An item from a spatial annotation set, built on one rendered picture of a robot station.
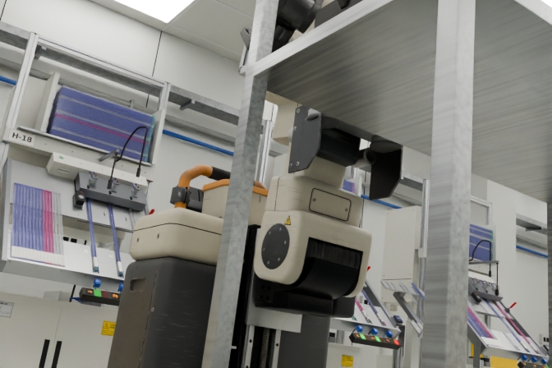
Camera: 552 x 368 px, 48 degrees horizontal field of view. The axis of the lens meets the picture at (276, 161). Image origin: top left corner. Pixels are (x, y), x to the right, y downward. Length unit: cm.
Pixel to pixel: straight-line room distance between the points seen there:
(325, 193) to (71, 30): 388
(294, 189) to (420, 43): 61
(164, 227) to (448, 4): 100
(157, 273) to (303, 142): 47
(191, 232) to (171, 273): 11
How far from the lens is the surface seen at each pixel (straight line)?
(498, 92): 103
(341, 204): 147
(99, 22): 521
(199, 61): 548
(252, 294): 150
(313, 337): 173
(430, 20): 84
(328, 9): 119
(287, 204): 139
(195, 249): 153
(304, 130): 139
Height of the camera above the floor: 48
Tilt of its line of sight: 18 degrees up
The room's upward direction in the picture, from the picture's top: 7 degrees clockwise
